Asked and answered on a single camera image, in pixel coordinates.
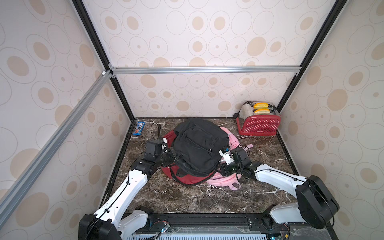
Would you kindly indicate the blue candy packet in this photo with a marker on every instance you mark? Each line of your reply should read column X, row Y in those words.
column 139, row 128

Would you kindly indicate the black frame post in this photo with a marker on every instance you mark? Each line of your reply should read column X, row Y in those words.
column 318, row 41
column 96, row 42

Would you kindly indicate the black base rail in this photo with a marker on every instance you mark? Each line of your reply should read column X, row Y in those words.
column 149, row 226

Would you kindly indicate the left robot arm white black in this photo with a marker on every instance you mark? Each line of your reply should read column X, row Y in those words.
column 126, row 192

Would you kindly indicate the front yellow toast slice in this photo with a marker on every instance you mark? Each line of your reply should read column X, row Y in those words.
column 261, row 111

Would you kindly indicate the black frame post left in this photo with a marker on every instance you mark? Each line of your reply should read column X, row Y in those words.
column 96, row 42

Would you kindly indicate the rear yellow toast slice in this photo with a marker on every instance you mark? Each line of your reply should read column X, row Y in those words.
column 261, row 106

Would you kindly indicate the diagonal aluminium bar left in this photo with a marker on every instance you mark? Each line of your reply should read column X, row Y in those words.
column 29, row 176

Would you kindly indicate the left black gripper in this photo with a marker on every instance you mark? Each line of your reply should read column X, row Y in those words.
column 172, row 158

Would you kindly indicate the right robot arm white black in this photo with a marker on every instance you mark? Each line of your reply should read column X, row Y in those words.
column 315, row 204

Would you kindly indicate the yellow toast slice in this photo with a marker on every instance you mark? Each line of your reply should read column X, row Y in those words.
column 261, row 111
column 261, row 106

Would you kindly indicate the black backpack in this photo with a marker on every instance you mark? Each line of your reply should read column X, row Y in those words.
column 197, row 146

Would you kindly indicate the pink backpack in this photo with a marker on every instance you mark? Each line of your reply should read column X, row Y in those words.
column 232, row 181

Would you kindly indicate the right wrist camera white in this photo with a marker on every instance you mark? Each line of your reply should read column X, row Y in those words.
column 226, row 157

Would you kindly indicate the red backpack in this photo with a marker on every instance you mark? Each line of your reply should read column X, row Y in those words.
column 178, row 175

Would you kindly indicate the red polka dot toaster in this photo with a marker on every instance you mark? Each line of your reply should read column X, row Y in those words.
column 250, row 124

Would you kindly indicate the black frame post right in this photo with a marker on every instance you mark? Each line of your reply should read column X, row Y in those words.
column 318, row 41

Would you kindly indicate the horizontal aluminium bar rear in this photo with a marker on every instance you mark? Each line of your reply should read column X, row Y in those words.
column 206, row 70

